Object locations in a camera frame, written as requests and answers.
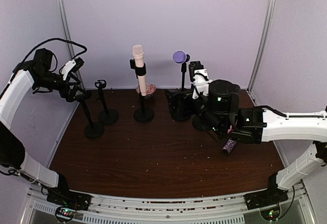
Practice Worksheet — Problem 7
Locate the glitter purple silver microphone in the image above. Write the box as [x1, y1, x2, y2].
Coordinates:
[222, 139, 237, 155]

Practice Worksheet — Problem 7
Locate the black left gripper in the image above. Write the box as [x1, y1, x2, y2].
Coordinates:
[33, 70, 88, 102]

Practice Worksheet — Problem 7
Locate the aluminium right rear frame post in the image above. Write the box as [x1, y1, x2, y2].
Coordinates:
[247, 0, 276, 93]

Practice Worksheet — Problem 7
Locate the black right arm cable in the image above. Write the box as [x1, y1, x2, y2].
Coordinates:
[260, 106, 327, 221]

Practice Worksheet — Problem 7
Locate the aluminium frame post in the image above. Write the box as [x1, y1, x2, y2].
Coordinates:
[57, 0, 85, 89]
[247, 0, 276, 93]

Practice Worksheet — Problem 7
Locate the black clamp microphone stand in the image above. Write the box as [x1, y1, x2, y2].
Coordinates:
[95, 80, 119, 125]

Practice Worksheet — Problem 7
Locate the aluminium left rear frame post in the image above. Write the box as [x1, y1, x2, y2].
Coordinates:
[57, 0, 85, 89]

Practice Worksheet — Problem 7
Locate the black stand of glitter microphone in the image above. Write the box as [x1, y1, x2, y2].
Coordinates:
[79, 100, 104, 139]

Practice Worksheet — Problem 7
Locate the black stand of blue microphone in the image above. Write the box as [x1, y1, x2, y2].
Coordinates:
[192, 115, 206, 131]

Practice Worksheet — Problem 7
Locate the red patterned ceramic bowl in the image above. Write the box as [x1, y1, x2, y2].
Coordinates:
[136, 83, 156, 99]

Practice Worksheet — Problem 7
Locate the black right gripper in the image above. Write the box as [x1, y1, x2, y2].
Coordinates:
[166, 84, 225, 136]

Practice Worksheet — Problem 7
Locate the pink microphone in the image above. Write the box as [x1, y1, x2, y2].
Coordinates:
[227, 125, 232, 134]

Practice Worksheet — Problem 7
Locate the black stand of cream microphone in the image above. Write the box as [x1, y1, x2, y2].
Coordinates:
[130, 59, 154, 122]

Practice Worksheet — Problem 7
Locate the cream white microphone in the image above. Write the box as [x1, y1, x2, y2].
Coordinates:
[132, 44, 147, 96]

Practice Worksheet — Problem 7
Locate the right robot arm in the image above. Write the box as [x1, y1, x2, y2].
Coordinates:
[165, 80, 326, 205]

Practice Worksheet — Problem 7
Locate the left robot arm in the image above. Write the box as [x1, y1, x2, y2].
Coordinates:
[1, 48, 86, 206]

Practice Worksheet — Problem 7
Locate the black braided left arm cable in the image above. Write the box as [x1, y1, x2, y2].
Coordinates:
[14, 37, 87, 71]

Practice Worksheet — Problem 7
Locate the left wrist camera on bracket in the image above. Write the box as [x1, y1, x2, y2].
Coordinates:
[59, 57, 84, 81]

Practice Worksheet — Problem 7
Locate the black stand of purple microphone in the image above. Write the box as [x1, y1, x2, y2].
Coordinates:
[170, 53, 193, 121]

